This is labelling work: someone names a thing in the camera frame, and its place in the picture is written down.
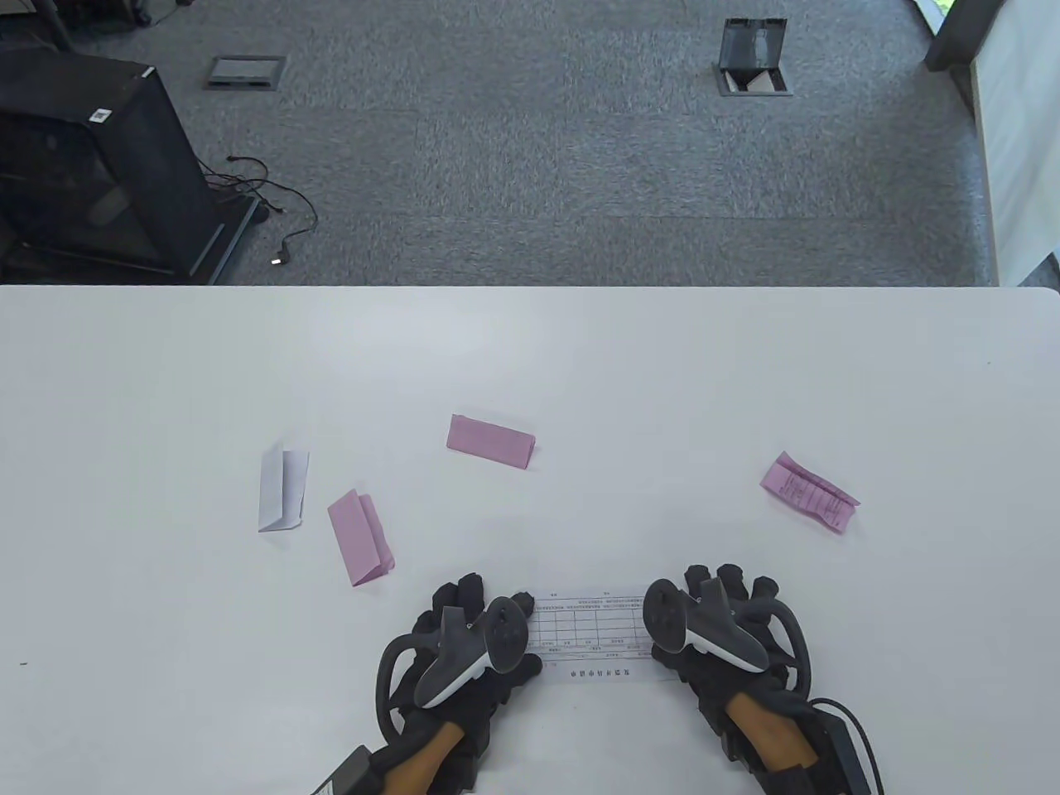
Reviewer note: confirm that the closed grey floor socket box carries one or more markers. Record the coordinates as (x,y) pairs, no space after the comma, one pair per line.
(245,72)

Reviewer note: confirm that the person's left forearm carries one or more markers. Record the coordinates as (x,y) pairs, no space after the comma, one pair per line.
(422,766)

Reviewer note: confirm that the white paper invoice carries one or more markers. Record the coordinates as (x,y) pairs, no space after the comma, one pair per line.
(281,497)
(596,638)

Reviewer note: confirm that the person's left hand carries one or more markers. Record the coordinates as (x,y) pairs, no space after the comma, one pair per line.
(464,590)

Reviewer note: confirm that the black cabinet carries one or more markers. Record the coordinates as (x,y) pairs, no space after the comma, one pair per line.
(124,166)

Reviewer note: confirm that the person's right hand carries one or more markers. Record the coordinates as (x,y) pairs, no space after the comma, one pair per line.
(712,687)

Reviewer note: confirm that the person's right forearm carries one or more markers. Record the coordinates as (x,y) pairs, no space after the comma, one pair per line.
(770,733)

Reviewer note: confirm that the open grey floor socket box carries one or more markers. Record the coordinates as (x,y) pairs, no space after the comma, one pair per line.
(752,45)

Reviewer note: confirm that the dark grey pillar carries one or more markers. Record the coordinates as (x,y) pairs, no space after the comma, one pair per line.
(965,33)

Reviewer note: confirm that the white partition panel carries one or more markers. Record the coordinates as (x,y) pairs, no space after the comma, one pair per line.
(1023,124)

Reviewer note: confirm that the black wrist pack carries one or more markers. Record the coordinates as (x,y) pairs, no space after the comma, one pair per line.
(840,754)
(344,774)

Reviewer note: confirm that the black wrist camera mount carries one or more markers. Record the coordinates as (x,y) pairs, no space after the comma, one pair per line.
(468,762)
(735,745)

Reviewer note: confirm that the pink paper invoice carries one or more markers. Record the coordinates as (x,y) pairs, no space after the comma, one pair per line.
(360,538)
(489,439)
(803,489)

